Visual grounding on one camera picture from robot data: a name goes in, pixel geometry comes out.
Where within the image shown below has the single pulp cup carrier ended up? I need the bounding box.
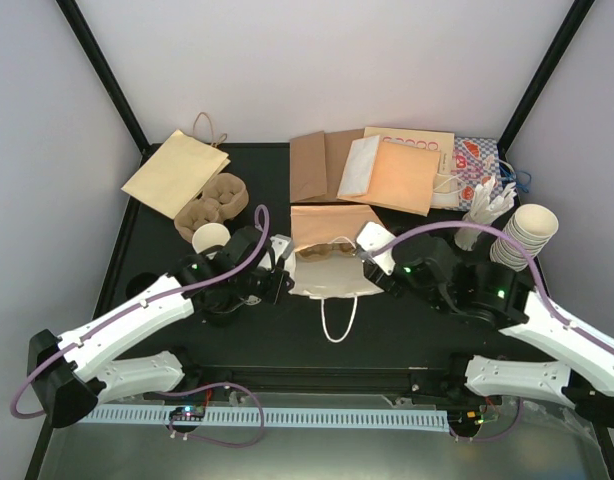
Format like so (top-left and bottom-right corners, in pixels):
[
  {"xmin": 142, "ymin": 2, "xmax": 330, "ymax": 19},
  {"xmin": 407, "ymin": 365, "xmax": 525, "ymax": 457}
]
[{"xmin": 296, "ymin": 242, "xmax": 356, "ymax": 262}]

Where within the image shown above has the orange paper bag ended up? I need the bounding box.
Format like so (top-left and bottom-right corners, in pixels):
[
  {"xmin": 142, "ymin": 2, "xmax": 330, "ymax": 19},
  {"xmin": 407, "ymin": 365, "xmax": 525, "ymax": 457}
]
[
  {"xmin": 287, "ymin": 203, "xmax": 389, "ymax": 344},
  {"xmin": 341, "ymin": 138, "xmax": 441, "ymax": 216}
]

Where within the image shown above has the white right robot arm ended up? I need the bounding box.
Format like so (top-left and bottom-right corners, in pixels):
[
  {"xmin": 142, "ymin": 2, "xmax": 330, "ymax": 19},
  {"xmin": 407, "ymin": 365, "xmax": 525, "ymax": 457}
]
[{"xmin": 356, "ymin": 224, "xmax": 614, "ymax": 428}]

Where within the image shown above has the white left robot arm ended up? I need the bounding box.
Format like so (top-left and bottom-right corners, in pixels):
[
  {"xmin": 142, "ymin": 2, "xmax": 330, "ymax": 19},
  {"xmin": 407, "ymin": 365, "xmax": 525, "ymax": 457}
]
[{"xmin": 27, "ymin": 226, "xmax": 293, "ymax": 428}]

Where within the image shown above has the stack of white paper cups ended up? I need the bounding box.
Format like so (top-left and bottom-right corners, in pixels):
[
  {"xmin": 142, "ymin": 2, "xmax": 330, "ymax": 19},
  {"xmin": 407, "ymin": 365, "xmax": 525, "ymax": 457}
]
[{"xmin": 191, "ymin": 223, "xmax": 231, "ymax": 258}]

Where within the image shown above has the stack of pulp cup carriers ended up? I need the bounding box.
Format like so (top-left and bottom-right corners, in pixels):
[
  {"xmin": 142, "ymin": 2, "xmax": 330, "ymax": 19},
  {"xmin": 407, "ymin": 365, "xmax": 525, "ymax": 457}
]
[{"xmin": 174, "ymin": 173, "xmax": 249, "ymax": 243}]

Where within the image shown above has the white paper bag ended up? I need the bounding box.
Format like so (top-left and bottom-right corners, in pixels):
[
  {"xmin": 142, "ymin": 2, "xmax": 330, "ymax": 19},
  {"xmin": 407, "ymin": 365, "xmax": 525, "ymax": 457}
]
[{"xmin": 337, "ymin": 135, "xmax": 380, "ymax": 199}]

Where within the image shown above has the blue checkered paper bag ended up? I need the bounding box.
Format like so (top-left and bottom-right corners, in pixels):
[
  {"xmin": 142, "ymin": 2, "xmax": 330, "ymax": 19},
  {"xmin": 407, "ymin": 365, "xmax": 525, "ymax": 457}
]
[{"xmin": 451, "ymin": 137, "xmax": 532, "ymax": 211}]

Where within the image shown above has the beige bag with red circles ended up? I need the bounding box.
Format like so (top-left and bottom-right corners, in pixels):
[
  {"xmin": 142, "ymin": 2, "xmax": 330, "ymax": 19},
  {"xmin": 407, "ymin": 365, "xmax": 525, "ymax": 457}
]
[{"xmin": 364, "ymin": 127, "xmax": 455, "ymax": 152}]

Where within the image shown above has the brown kraft paper bag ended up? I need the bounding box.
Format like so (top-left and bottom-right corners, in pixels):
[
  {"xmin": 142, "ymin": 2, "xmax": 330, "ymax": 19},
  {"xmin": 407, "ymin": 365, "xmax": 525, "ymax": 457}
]
[{"xmin": 290, "ymin": 129, "xmax": 364, "ymax": 203}]

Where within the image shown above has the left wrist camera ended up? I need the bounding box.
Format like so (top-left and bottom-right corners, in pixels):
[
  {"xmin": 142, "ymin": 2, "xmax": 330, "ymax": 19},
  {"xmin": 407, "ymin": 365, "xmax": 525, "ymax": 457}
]
[{"xmin": 265, "ymin": 234, "xmax": 296, "ymax": 276}]

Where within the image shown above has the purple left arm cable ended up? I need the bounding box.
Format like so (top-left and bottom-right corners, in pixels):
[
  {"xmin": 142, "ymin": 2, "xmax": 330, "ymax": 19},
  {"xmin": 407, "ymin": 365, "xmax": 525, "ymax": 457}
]
[{"xmin": 10, "ymin": 204, "xmax": 271, "ymax": 419}]

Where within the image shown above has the tan paper bag with handles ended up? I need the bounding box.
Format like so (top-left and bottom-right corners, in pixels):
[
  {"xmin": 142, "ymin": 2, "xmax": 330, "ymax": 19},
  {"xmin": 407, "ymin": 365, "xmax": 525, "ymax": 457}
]
[{"xmin": 121, "ymin": 112, "xmax": 230, "ymax": 219}]

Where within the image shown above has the light blue cable duct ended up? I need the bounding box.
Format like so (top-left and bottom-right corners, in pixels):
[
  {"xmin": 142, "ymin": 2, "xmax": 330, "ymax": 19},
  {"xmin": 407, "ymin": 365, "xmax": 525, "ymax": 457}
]
[{"xmin": 80, "ymin": 404, "xmax": 450, "ymax": 433}]

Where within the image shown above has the black frame post right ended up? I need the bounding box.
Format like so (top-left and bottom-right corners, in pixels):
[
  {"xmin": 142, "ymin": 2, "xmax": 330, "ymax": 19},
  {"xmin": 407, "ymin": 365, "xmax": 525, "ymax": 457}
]
[{"xmin": 497, "ymin": 0, "xmax": 595, "ymax": 157}]

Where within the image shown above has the black frame post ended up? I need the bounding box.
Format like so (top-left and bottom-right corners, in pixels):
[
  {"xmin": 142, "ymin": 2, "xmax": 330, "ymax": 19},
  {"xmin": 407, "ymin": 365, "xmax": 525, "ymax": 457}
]
[
  {"xmin": 56, "ymin": 0, "xmax": 151, "ymax": 155},
  {"xmin": 497, "ymin": 0, "xmax": 595, "ymax": 157}
]

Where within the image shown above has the black frame post left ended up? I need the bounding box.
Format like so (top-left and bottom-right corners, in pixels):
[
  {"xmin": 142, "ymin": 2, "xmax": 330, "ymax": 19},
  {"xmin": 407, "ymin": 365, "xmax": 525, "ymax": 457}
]
[{"xmin": 56, "ymin": 0, "xmax": 151, "ymax": 155}]

